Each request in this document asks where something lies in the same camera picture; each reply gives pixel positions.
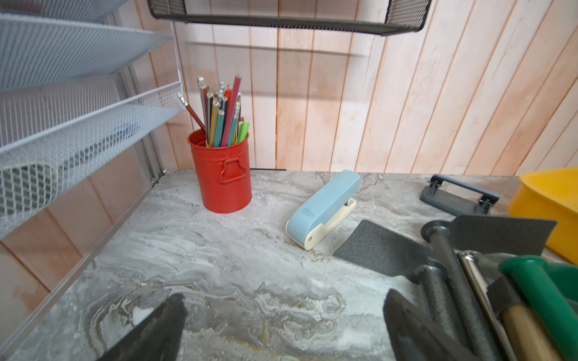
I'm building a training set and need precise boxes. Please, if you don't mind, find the pink pencil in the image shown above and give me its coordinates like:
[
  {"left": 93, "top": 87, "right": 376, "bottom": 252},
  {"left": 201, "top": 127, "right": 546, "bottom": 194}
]
[{"left": 221, "top": 75, "right": 242, "bottom": 147}]

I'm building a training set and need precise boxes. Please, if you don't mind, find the green hoe red grip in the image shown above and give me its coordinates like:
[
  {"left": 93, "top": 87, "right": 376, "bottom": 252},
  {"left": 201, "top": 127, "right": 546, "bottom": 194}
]
[{"left": 499, "top": 256, "right": 577, "bottom": 360}]

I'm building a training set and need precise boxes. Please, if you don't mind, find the black wire mesh basket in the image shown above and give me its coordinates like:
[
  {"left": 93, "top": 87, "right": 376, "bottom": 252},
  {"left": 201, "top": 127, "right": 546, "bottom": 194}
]
[{"left": 148, "top": 1, "right": 432, "bottom": 36}]

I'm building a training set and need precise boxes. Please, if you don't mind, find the speckled hoe outer red grip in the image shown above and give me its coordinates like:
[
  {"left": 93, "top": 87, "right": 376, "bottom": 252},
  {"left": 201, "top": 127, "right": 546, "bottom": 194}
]
[{"left": 334, "top": 220, "right": 469, "bottom": 346}]

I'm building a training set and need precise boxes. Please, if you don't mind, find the speckled hoe red grip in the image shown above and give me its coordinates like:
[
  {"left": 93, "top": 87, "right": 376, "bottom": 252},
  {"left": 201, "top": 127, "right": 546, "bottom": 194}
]
[
  {"left": 334, "top": 220, "right": 469, "bottom": 346},
  {"left": 421, "top": 215, "right": 557, "bottom": 360}
]

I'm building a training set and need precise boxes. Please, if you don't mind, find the light blue stapler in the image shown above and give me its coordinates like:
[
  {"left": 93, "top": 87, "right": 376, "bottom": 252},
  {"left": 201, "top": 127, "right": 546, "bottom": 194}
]
[{"left": 285, "top": 170, "right": 361, "bottom": 251}]

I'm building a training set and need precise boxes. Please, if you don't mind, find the speckled hoe inner red grip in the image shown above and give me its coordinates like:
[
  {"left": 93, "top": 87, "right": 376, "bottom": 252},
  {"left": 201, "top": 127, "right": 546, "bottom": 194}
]
[{"left": 421, "top": 215, "right": 557, "bottom": 360}]

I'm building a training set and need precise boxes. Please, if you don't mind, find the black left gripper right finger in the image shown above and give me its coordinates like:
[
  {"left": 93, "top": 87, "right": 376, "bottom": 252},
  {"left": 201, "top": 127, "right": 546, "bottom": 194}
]
[{"left": 383, "top": 290, "right": 479, "bottom": 360}]

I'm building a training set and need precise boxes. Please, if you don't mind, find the green highlighter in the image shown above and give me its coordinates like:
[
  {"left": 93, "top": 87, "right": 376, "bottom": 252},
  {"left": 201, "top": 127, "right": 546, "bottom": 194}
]
[{"left": 237, "top": 122, "right": 250, "bottom": 143}]

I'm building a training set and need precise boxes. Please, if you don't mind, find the yellow plastic storage box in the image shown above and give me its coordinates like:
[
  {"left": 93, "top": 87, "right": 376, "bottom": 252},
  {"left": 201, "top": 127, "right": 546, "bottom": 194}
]
[{"left": 508, "top": 167, "right": 577, "bottom": 264}]

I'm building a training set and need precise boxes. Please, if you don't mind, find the red metal pencil cup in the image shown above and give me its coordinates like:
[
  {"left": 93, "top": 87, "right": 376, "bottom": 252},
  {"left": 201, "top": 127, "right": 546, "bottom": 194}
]
[{"left": 188, "top": 129, "right": 252, "bottom": 214}]

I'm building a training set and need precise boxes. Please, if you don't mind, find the wooden handle hoe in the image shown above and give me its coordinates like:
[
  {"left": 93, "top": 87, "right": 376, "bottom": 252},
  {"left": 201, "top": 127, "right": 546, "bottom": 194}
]
[{"left": 487, "top": 275, "right": 562, "bottom": 360}]

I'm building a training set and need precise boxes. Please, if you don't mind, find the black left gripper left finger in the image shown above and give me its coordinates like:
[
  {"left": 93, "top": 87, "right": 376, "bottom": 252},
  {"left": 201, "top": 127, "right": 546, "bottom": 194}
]
[{"left": 99, "top": 293, "right": 188, "bottom": 360}]

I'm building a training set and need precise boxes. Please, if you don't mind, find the white wire mesh shelf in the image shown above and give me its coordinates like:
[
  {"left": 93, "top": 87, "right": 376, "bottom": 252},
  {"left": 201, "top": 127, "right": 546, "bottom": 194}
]
[{"left": 1, "top": 1, "right": 182, "bottom": 236}]

